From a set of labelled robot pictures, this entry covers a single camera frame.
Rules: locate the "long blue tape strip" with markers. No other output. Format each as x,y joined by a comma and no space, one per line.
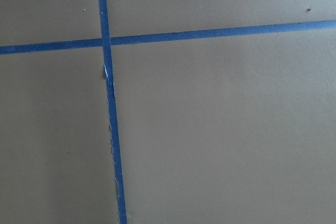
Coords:
113,120

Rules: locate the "crossing blue tape strip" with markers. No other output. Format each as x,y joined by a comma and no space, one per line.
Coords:
164,37

